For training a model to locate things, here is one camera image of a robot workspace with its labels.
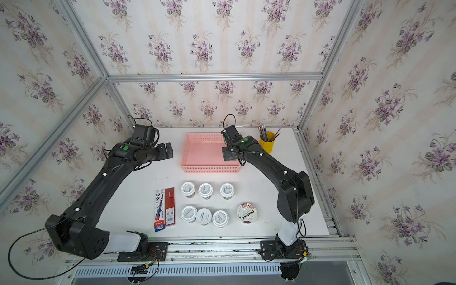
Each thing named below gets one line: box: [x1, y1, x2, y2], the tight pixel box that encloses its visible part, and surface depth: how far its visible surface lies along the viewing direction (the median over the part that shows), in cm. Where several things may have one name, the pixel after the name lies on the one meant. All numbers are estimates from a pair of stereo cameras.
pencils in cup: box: [257, 124, 282, 142], surface depth 103 cm
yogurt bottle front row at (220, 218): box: [211, 210, 230, 228], surface depth 78 cm
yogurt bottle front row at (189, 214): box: [180, 205, 198, 223], surface depth 79 cm
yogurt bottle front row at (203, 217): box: [195, 207, 212, 226], surface depth 78 cm
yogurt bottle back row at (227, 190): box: [219, 182, 236, 201], surface depth 86 cm
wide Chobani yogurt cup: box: [236, 202, 258, 225], surface depth 80 cm
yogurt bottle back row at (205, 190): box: [198, 182, 214, 200], surface depth 86 cm
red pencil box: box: [164, 187, 176, 227], surface depth 86 cm
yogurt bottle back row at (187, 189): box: [180, 181, 196, 199], surface depth 87 cm
